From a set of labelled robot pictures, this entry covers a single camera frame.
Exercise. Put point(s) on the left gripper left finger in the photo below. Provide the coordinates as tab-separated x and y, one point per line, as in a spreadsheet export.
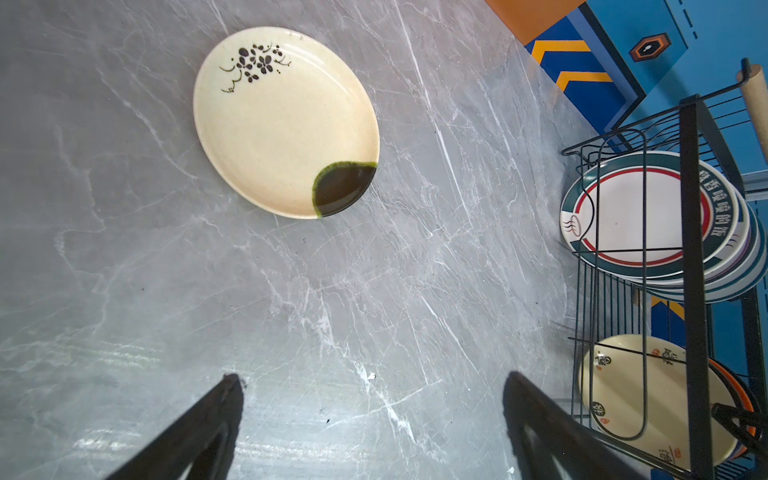
200	444

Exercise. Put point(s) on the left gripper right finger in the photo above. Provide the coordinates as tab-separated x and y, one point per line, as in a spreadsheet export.
547	442

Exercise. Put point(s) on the cream plate red characters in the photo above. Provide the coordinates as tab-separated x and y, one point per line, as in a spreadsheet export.
636	388

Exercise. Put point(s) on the black wire dish rack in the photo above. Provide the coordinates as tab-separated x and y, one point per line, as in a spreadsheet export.
729	332

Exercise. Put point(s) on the cream plate black flower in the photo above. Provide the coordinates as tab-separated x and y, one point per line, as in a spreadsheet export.
286	123

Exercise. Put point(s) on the orange plate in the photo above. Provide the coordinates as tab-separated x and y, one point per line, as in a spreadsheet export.
743	399

